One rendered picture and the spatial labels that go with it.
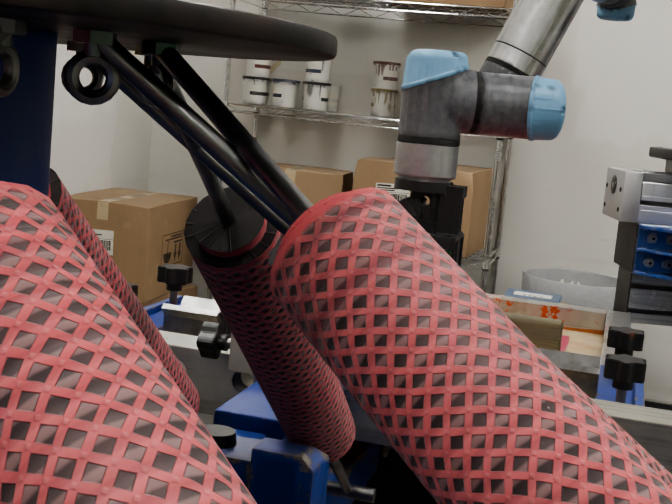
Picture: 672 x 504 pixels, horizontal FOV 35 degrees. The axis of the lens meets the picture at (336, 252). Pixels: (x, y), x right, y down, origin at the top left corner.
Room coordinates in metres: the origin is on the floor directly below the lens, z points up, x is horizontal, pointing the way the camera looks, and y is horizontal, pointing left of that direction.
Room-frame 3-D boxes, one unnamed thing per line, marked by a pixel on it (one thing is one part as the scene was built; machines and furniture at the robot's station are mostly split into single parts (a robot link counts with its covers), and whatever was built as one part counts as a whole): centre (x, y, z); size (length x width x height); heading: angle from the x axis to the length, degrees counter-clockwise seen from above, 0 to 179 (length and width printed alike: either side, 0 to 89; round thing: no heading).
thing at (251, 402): (0.88, 0.03, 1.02); 0.17 x 0.06 x 0.05; 165
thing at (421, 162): (1.30, -0.10, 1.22); 0.08 x 0.08 x 0.05
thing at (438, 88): (1.30, -0.10, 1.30); 0.09 x 0.08 x 0.11; 94
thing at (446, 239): (1.29, -0.11, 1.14); 0.09 x 0.08 x 0.12; 75
